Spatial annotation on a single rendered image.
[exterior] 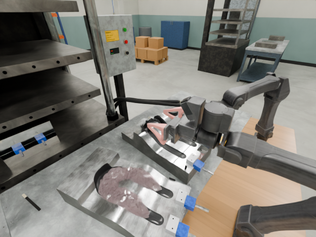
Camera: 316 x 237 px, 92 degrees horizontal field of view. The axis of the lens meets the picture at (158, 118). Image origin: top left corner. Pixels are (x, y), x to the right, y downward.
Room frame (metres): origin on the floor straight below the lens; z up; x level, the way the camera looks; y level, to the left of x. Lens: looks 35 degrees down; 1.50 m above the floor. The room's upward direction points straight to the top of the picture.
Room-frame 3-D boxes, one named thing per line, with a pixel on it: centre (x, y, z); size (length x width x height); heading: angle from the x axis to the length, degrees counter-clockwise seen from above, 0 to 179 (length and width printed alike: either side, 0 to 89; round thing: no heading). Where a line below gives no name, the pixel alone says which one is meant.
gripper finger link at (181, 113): (0.43, -0.05, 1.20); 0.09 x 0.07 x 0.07; 57
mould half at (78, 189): (0.36, 0.13, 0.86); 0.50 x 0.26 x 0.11; 66
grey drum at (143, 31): (7.78, 0.57, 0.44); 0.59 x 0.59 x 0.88
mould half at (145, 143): (0.69, -0.04, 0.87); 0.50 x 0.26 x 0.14; 49
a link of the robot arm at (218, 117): (0.31, -0.17, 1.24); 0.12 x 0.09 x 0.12; 57
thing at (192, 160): (0.46, -0.20, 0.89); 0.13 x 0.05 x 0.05; 49
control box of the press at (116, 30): (1.31, 0.35, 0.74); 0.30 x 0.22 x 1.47; 139
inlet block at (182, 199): (0.31, -0.14, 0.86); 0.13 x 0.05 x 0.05; 66
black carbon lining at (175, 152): (0.67, -0.04, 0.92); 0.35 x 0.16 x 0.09; 49
